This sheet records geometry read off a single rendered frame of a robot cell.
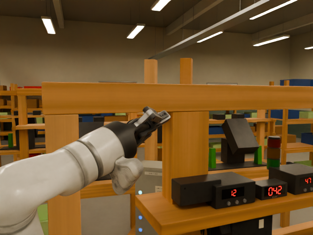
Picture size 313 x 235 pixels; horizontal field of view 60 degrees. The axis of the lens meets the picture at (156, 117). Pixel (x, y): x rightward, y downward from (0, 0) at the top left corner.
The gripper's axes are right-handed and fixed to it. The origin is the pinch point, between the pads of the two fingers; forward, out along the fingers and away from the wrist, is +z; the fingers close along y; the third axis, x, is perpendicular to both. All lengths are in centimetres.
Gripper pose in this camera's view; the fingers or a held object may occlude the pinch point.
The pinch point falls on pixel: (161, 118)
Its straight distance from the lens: 56.2
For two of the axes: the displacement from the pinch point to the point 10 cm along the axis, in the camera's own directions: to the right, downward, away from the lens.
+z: 6.4, -3.5, 6.8
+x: 6.5, 7.2, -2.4
